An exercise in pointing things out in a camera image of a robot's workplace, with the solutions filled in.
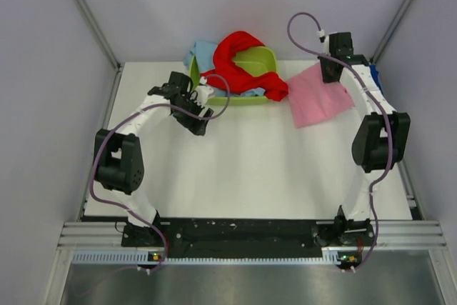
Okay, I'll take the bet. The folded blue printed t shirt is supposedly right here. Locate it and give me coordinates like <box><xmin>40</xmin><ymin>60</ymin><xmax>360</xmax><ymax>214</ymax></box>
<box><xmin>367</xmin><ymin>64</ymin><xmax>383</xmax><ymax>94</ymax></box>

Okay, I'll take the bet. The red t shirt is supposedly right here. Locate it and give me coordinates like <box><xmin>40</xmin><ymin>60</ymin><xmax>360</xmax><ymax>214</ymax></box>
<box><xmin>200</xmin><ymin>31</ymin><xmax>288</xmax><ymax>101</ymax></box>

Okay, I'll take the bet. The light blue t shirt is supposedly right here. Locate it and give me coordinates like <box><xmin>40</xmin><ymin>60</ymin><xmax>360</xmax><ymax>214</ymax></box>
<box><xmin>183</xmin><ymin>40</ymin><xmax>265</xmax><ymax>97</ymax></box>

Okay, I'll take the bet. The right aluminium corner post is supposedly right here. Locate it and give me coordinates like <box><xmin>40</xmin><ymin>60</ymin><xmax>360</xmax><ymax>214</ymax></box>
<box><xmin>370</xmin><ymin>0</ymin><xmax>415</xmax><ymax>64</ymax></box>

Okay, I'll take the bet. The aluminium corner post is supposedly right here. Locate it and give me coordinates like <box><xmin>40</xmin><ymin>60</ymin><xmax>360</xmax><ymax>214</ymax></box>
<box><xmin>370</xmin><ymin>0</ymin><xmax>415</xmax><ymax>64</ymax></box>
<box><xmin>74</xmin><ymin>0</ymin><xmax>121</xmax><ymax>70</ymax></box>

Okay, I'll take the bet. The green plastic basin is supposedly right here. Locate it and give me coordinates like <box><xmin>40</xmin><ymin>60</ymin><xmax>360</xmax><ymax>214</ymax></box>
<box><xmin>188</xmin><ymin>46</ymin><xmax>278</xmax><ymax>106</ymax></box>

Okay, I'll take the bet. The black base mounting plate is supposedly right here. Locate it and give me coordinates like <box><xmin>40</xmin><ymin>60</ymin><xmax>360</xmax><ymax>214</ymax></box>
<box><xmin>121</xmin><ymin>216</ymin><xmax>374</xmax><ymax>259</ymax></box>

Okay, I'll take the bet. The aluminium frame rail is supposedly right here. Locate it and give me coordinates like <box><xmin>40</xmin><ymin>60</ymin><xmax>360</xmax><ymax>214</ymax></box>
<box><xmin>57</xmin><ymin>221</ymin><xmax>447</xmax><ymax>250</ymax></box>

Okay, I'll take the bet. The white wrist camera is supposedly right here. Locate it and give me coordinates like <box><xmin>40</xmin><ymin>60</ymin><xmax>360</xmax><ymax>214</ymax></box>
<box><xmin>196</xmin><ymin>76</ymin><xmax>215</xmax><ymax>105</ymax></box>
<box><xmin>317</xmin><ymin>29</ymin><xmax>330</xmax><ymax>55</ymax></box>

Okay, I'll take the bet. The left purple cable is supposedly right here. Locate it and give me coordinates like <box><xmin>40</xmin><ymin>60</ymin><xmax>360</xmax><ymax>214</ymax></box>
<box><xmin>89</xmin><ymin>74</ymin><xmax>231</xmax><ymax>273</ymax></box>

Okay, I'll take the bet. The purple cable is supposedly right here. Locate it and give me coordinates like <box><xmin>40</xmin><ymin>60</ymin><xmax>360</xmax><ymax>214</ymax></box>
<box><xmin>89</xmin><ymin>74</ymin><xmax>231</xmax><ymax>273</ymax></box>
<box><xmin>286</xmin><ymin>11</ymin><xmax>398</xmax><ymax>272</ymax></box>

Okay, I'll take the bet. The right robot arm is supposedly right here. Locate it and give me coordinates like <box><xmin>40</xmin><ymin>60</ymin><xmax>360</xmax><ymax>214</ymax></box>
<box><xmin>318</xmin><ymin>30</ymin><xmax>411</xmax><ymax>245</ymax></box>

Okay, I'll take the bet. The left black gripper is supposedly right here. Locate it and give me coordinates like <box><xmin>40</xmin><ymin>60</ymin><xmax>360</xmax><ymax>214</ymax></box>
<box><xmin>173</xmin><ymin>92</ymin><xmax>212</xmax><ymax>136</ymax></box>

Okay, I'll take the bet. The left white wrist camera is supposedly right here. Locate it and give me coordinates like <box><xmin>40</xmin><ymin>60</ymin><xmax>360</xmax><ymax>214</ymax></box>
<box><xmin>196</xmin><ymin>76</ymin><xmax>215</xmax><ymax>105</ymax></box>

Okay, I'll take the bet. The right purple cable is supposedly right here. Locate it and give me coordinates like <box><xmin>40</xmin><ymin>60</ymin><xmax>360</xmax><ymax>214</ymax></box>
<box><xmin>286</xmin><ymin>11</ymin><xmax>398</xmax><ymax>272</ymax></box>

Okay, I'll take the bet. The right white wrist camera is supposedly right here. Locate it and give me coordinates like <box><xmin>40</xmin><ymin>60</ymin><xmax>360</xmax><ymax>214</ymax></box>
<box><xmin>317</xmin><ymin>29</ymin><xmax>330</xmax><ymax>55</ymax></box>

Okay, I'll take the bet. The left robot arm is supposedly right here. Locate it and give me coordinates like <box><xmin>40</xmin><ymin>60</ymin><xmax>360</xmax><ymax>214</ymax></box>
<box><xmin>92</xmin><ymin>71</ymin><xmax>214</xmax><ymax>246</ymax></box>

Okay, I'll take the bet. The pink t shirt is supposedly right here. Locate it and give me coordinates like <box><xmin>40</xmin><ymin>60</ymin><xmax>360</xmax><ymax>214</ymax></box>
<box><xmin>286</xmin><ymin>63</ymin><xmax>354</xmax><ymax>129</ymax></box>

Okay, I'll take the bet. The left aluminium corner post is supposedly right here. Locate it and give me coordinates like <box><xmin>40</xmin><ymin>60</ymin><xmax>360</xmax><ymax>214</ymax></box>
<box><xmin>74</xmin><ymin>0</ymin><xmax>121</xmax><ymax>70</ymax></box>

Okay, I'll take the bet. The grey slotted cable duct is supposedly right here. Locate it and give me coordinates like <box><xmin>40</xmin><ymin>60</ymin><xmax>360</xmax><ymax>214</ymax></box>
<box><xmin>71</xmin><ymin>250</ymin><xmax>341</xmax><ymax>266</ymax></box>

